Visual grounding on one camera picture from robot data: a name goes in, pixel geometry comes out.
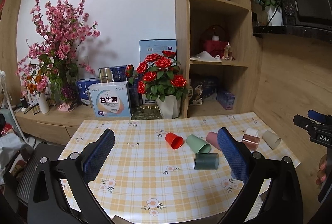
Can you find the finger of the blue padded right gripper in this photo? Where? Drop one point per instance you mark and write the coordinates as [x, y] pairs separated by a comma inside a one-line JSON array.
[[236, 154]]

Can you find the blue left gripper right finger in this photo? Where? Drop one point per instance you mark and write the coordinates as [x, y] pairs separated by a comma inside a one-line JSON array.
[[319, 117]]

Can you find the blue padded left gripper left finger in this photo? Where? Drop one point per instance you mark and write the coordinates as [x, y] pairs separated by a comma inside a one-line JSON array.
[[95, 154]]

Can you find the rose gold and white cup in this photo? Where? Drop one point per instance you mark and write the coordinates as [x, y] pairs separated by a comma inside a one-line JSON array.
[[251, 139]]

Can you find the pink plastic cup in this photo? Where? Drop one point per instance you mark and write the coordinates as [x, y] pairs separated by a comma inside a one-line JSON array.
[[211, 138]]

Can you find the dark green plastic cup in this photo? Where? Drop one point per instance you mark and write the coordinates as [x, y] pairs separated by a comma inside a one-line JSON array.
[[206, 161]]

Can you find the beige plastic cup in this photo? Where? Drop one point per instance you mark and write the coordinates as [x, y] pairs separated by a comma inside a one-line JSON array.
[[271, 139]]

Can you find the light green plastic cup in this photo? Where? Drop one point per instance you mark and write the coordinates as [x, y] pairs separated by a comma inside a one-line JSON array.
[[198, 145]]

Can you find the red plastic cup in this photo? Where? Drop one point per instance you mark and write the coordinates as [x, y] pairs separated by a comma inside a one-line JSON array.
[[174, 140]]

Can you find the person's hand at right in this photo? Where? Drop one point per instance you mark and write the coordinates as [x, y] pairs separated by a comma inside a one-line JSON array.
[[321, 174]]

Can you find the purple box on lower shelf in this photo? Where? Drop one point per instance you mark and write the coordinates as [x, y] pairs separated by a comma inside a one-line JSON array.
[[226, 100]]

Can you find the probiotic white blue box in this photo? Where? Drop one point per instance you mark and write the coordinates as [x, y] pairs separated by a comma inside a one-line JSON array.
[[110, 99]]

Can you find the yellow plaid floral tablecloth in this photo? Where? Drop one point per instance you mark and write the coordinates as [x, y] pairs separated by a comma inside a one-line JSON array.
[[144, 180]]

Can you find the green gold tray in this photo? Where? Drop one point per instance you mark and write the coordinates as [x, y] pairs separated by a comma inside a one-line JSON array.
[[146, 112]]

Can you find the white slim vase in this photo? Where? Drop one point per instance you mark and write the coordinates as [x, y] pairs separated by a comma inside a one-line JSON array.
[[43, 105]]

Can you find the blue box behind probiotic box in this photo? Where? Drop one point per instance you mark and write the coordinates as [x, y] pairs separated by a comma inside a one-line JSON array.
[[83, 89]]

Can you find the illustrated box on lower shelf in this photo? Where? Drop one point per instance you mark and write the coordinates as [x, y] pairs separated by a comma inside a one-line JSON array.
[[202, 90]]

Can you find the silver gold tin can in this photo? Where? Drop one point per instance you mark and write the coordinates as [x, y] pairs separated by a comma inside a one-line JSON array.
[[105, 74]]

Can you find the dark blue patterned box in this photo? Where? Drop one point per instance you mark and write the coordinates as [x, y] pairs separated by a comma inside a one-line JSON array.
[[118, 73]]

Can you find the small glass perfume bottle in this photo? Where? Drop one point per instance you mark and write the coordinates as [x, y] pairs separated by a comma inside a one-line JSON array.
[[228, 52]]

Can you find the red rose bouquet white pot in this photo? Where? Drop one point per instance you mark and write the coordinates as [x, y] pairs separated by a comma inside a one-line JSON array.
[[160, 80]]

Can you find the black monitor on counter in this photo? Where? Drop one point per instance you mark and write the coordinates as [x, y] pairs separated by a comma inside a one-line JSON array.
[[307, 13]]

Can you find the pink cherry blossom arrangement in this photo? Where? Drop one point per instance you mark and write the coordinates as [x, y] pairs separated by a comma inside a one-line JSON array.
[[52, 63]]

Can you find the red gift basket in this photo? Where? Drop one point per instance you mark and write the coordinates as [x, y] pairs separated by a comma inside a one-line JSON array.
[[214, 40]]

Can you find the tall blue box behind roses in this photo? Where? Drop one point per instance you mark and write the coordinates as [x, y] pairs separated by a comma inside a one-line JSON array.
[[152, 49]]

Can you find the wooden shelf unit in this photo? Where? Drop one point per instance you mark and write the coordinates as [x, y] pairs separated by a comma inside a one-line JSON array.
[[220, 58]]

